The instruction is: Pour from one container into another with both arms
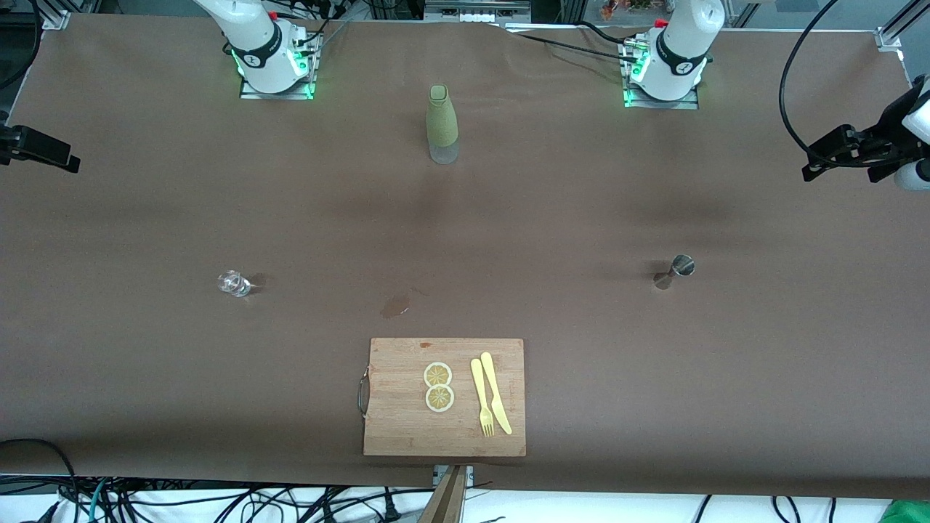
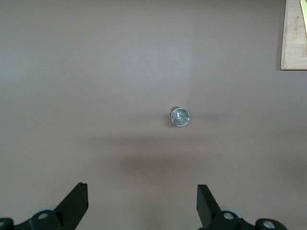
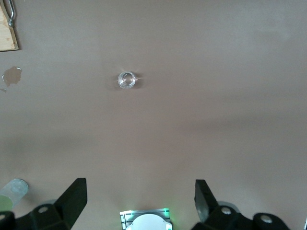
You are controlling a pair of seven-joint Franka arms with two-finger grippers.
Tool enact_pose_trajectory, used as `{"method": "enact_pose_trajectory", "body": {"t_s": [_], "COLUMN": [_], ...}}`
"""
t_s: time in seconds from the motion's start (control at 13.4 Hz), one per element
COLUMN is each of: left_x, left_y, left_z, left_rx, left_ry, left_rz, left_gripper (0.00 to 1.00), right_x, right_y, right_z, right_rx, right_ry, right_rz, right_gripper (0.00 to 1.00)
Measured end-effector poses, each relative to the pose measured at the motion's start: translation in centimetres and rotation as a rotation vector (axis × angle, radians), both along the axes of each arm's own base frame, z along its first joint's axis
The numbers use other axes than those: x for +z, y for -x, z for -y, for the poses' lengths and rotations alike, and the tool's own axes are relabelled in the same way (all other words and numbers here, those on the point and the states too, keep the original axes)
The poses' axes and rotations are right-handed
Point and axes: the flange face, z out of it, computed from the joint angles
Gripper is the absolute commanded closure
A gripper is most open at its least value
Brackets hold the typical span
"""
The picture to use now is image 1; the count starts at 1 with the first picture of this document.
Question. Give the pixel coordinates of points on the steel double jigger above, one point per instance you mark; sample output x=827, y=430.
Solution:
x=681, y=266

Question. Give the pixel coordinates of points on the small clear glass beaker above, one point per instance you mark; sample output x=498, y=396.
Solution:
x=234, y=283

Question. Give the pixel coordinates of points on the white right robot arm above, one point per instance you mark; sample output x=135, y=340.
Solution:
x=254, y=36

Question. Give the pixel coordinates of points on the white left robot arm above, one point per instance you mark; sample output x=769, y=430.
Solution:
x=679, y=51

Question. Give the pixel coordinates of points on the brown table cloth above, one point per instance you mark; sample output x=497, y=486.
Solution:
x=726, y=363

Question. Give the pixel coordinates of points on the green cloth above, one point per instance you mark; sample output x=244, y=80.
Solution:
x=908, y=514

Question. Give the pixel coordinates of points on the grey power strip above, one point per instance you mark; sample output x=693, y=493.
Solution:
x=472, y=13

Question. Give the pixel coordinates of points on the liquid spill puddle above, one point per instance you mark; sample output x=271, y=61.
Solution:
x=394, y=309

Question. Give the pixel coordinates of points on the green sleeved glass bottle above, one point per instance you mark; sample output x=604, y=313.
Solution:
x=442, y=123

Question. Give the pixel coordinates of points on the yellow plastic knife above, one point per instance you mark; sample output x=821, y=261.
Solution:
x=501, y=418

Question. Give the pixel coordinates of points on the yellow plastic fork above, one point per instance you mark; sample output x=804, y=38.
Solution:
x=477, y=385

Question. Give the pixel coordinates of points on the wooden cutting board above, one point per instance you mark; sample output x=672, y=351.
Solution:
x=399, y=421

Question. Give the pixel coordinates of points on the lemon slice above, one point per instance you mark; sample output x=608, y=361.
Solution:
x=437, y=375
x=439, y=398

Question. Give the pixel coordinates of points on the aluminium frame rail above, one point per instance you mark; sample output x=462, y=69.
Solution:
x=54, y=18
x=890, y=36

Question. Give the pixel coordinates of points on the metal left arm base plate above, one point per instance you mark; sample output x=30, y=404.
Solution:
x=683, y=104

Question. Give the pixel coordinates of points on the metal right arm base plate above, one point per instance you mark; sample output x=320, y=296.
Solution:
x=290, y=95

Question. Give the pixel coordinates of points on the aluminium profile post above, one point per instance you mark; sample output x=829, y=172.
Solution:
x=447, y=501

